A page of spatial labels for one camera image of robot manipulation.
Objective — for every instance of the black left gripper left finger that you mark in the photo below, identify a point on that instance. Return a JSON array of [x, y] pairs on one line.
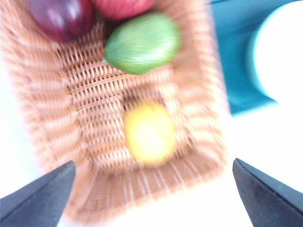
[[35, 203]]

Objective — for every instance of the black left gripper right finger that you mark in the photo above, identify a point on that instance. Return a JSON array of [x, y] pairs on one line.
[[274, 203]]

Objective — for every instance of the brown kiwi fruit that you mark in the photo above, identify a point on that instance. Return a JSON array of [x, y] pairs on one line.
[[150, 134]]

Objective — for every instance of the teal ceramic bowl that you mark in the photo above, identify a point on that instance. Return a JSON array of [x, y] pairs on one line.
[[281, 47]]

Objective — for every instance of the brown wicker basket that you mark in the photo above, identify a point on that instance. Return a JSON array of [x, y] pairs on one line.
[[78, 118]]

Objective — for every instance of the dark green rectangular tray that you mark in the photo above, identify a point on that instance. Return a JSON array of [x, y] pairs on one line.
[[234, 59]]

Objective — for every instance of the dark purple plum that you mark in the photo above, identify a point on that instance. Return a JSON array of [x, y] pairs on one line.
[[61, 19]]

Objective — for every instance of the green avocado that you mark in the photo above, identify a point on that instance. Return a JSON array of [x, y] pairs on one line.
[[142, 45]]

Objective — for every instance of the red peach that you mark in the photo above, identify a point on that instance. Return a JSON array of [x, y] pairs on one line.
[[120, 8]]

